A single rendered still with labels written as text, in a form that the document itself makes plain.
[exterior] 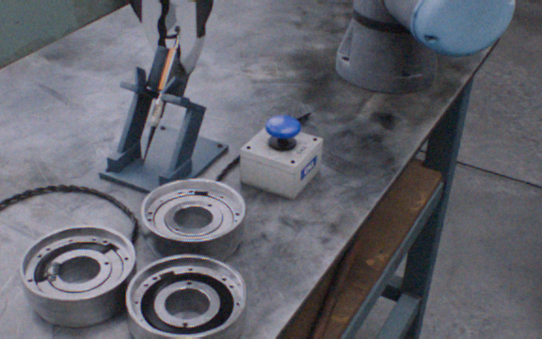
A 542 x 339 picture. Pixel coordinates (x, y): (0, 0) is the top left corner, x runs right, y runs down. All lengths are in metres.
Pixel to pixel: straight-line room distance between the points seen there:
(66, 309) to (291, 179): 0.29
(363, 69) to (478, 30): 0.21
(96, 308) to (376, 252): 0.60
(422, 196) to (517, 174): 1.19
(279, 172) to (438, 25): 0.25
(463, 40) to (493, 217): 1.37
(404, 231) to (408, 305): 0.35
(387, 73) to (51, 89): 0.47
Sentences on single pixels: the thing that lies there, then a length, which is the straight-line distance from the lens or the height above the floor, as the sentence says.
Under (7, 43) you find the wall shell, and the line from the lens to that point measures 2.80.
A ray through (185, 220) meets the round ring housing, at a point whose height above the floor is 0.81.
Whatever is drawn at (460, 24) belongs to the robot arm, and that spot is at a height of 0.96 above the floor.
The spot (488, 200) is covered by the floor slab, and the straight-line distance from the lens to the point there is 2.33.
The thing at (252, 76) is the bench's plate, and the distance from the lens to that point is 1.10.
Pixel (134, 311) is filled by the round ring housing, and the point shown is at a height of 0.83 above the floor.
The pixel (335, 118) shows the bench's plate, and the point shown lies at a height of 0.80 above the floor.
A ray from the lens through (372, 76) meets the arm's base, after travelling 1.07.
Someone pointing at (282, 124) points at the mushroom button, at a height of 0.87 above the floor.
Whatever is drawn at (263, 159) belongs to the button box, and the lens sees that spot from 0.83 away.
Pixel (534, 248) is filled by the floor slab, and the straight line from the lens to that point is 2.19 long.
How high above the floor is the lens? 1.29
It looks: 34 degrees down
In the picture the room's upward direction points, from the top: 2 degrees clockwise
